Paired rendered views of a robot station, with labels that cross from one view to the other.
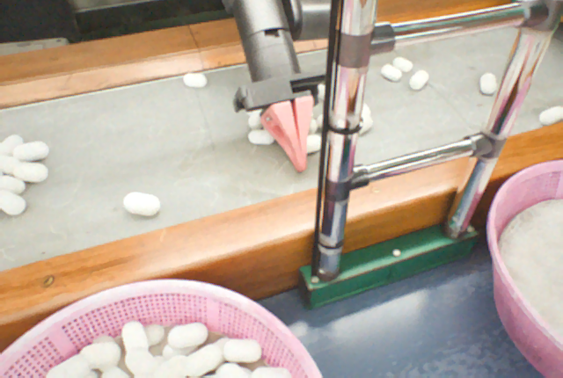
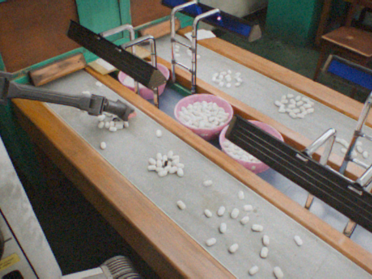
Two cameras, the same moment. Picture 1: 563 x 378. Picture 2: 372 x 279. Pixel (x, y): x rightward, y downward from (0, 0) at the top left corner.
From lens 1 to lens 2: 1.58 m
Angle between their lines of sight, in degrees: 77
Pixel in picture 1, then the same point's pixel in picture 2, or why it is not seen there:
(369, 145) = not seen: hidden behind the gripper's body
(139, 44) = (88, 163)
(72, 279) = (183, 130)
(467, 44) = not seen: hidden behind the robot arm
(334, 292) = not seen: hidden behind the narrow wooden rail
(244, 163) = (135, 126)
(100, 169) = (149, 148)
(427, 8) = (40, 105)
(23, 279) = (187, 135)
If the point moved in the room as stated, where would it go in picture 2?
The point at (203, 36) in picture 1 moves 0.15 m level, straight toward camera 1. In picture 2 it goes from (77, 149) to (111, 135)
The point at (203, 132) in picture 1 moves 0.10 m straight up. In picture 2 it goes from (126, 137) to (124, 118)
